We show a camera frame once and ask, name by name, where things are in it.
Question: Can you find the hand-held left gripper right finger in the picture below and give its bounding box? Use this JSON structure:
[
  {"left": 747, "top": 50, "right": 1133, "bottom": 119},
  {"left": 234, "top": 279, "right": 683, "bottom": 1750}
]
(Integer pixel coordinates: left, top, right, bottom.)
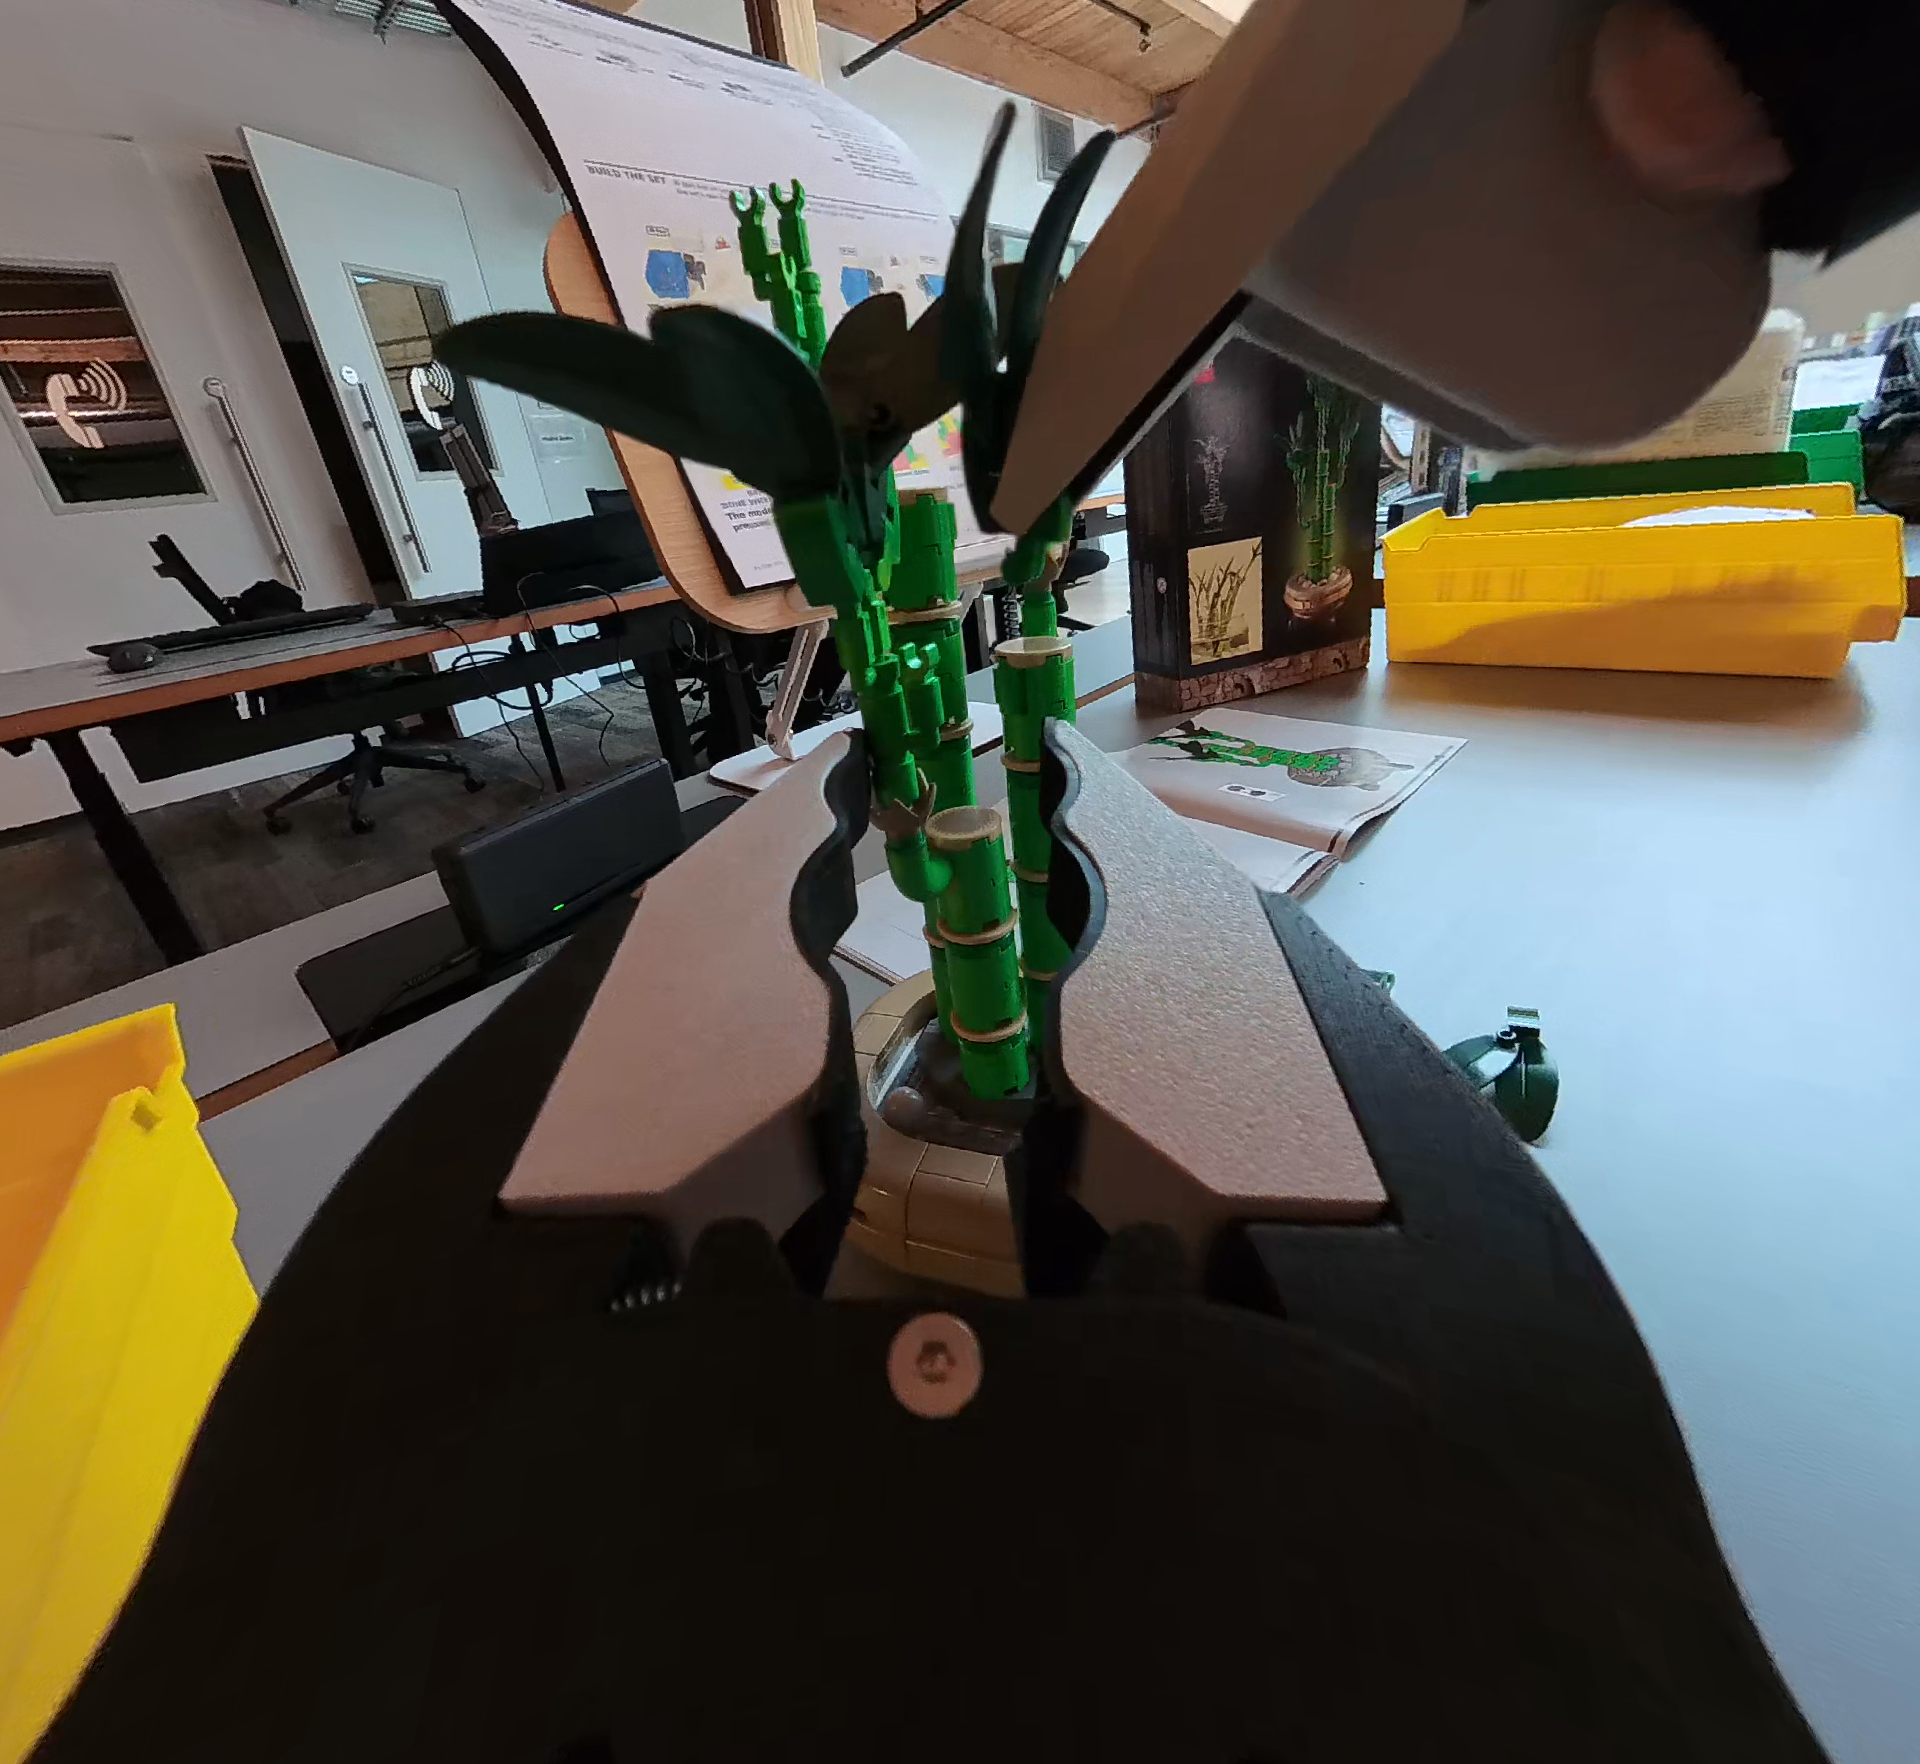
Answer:
[{"left": 1023, "top": 720, "right": 1391, "bottom": 1297}]

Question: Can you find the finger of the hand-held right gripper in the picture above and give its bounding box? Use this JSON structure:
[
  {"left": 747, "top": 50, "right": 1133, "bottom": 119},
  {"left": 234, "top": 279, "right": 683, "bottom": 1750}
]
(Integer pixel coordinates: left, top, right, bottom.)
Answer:
[{"left": 990, "top": 0, "right": 1781, "bottom": 533}]

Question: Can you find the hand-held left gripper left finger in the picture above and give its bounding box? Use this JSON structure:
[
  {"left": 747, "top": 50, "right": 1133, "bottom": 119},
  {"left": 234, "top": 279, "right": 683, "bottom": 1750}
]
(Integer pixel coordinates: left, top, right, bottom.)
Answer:
[{"left": 498, "top": 731, "right": 878, "bottom": 1297}]

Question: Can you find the lego bamboo plant model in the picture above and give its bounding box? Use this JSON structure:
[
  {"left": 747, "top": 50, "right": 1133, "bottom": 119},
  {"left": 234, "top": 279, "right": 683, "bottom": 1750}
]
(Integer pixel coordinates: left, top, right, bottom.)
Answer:
[{"left": 730, "top": 179, "right": 1120, "bottom": 1294}]

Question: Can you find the leafy green lego branch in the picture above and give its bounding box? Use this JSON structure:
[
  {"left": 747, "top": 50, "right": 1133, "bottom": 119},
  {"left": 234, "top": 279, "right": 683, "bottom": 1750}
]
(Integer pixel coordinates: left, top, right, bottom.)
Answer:
[{"left": 433, "top": 106, "right": 1120, "bottom": 596}]

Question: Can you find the lego instruction booklet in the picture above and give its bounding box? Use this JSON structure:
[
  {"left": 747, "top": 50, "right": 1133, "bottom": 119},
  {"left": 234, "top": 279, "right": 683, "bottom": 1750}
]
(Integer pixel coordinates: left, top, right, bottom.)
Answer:
[{"left": 831, "top": 706, "right": 1470, "bottom": 986}]

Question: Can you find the dark green lego leaf piece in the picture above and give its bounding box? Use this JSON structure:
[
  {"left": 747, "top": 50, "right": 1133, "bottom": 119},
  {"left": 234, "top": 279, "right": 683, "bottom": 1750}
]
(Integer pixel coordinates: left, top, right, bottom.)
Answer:
[{"left": 1440, "top": 1006, "right": 1561, "bottom": 1144}]

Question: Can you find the dark lego set box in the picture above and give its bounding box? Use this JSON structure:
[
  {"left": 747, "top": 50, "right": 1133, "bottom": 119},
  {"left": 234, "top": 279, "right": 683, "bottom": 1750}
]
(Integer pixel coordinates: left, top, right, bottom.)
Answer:
[{"left": 1124, "top": 338, "right": 1386, "bottom": 720}]

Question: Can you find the person's right hand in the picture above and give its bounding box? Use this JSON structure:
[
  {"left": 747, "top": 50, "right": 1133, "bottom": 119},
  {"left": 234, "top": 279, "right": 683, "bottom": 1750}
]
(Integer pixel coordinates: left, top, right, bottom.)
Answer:
[{"left": 1592, "top": 0, "right": 1806, "bottom": 247}]

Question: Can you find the black box device green light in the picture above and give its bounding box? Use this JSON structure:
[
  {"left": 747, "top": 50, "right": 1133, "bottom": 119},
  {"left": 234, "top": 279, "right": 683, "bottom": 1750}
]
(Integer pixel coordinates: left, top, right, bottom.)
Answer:
[{"left": 432, "top": 755, "right": 690, "bottom": 959}]

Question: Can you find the black office chair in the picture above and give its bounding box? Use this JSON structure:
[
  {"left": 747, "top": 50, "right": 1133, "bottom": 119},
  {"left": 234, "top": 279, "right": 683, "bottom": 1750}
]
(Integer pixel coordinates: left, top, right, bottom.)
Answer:
[{"left": 261, "top": 727, "right": 490, "bottom": 839}]

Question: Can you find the black bag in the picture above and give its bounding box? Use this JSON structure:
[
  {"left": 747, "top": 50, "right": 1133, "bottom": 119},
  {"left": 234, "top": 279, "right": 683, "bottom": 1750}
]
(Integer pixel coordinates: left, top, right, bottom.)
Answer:
[{"left": 479, "top": 488, "right": 670, "bottom": 613}]

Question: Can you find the wooden document stand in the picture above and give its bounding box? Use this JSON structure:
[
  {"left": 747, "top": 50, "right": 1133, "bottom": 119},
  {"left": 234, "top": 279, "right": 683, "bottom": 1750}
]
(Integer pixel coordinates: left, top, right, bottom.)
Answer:
[{"left": 540, "top": 209, "right": 1142, "bottom": 764}]

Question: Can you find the green plastic bin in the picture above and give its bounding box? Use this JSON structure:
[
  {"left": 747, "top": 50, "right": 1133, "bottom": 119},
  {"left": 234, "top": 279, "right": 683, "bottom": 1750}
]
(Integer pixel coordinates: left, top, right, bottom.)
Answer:
[{"left": 1784, "top": 406, "right": 1869, "bottom": 494}]

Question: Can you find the grey desk with black legs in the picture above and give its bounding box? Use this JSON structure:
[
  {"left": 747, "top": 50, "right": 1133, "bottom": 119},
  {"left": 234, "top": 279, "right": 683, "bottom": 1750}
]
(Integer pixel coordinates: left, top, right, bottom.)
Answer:
[{"left": 0, "top": 576, "right": 708, "bottom": 963}]

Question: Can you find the printed instruction sheet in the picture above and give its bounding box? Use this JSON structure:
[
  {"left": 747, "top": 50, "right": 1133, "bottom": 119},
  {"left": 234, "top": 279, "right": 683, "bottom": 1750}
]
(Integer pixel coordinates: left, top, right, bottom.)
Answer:
[{"left": 390, "top": 0, "right": 1021, "bottom": 596}]

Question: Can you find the yellow plastic bin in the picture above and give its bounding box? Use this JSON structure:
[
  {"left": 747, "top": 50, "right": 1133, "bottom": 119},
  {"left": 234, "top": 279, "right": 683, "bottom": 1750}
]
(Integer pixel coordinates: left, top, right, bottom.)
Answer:
[
  {"left": 0, "top": 1006, "right": 260, "bottom": 1764},
  {"left": 1379, "top": 479, "right": 1909, "bottom": 681}
]

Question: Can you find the black computer keyboard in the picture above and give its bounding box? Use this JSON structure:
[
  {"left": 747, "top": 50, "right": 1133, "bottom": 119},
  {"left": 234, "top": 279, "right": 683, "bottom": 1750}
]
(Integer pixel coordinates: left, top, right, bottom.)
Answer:
[{"left": 85, "top": 599, "right": 378, "bottom": 656}]

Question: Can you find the white booth door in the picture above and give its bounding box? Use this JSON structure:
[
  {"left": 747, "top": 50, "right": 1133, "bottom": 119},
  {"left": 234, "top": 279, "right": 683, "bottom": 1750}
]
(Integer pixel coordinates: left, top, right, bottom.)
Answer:
[{"left": 240, "top": 127, "right": 503, "bottom": 604}]

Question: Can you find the window with phone icon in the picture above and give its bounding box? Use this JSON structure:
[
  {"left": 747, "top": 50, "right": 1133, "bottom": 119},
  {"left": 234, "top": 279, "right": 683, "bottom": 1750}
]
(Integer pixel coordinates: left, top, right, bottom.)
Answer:
[{"left": 0, "top": 263, "right": 207, "bottom": 513}]

